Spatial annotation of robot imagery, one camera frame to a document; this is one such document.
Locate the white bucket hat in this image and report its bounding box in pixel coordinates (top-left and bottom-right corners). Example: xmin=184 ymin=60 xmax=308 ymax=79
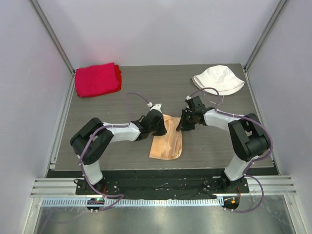
xmin=190 ymin=65 xmax=245 ymax=104

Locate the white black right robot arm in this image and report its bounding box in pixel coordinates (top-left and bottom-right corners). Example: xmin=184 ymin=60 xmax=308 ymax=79
xmin=176 ymin=96 xmax=272 ymax=193

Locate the white slotted cable duct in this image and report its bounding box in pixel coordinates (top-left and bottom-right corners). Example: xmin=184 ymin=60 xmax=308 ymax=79
xmin=41 ymin=197 xmax=224 ymax=207

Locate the aluminium frame rail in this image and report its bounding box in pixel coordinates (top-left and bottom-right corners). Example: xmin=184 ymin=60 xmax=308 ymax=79
xmin=30 ymin=175 xmax=298 ymax=197

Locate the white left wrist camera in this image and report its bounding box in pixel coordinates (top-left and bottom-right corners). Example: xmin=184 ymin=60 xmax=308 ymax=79
xmin=147 ymin=102 xmax=162 ymax=112

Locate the beige satin napkin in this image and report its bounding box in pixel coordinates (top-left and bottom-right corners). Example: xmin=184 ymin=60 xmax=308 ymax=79
xmin=149 ymin=115 xmax=183 ymax=160

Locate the red folded cloth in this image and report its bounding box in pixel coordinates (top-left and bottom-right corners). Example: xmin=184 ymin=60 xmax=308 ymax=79
xmin=75 ymin=63 xmax=122 ymax=98

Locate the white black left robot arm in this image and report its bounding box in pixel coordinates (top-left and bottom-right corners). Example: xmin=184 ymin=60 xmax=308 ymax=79
xmin=70 ymin=107 xmax=167 ymax=195

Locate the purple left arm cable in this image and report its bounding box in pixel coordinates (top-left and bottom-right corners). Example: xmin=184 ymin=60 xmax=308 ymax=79
xmin=77 ymin=92 xmax=152 ymax=215

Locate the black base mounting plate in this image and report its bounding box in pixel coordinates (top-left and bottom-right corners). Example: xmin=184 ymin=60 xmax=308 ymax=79
xmin=46 ymin=168 xmax=252 ymax=199

